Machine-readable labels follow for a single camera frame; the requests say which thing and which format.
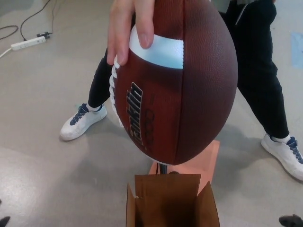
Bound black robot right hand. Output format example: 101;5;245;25
278;213;303;227

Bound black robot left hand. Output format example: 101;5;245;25
0;198;11;227

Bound person's right hand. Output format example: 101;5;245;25
106;0;157;66

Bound brown Franklin football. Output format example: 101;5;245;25
109;0;239;166

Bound person's black trousers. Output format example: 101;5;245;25
88;0;291;140

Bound white sneaker blue laces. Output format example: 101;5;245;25
261;133;303;182
59;103;107;142

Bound white power strip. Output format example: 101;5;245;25
11;35;47;51

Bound brown cardboard box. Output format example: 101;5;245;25
125;174;221;227

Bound black air pump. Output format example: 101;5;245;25
153;162;180;177

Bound blue floor sheet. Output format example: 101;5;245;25
290;32;303;68

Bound black floor cable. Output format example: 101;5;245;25
20;0;52;41
0;25;19;40

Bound white power cable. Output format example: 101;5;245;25
0;47;13;59

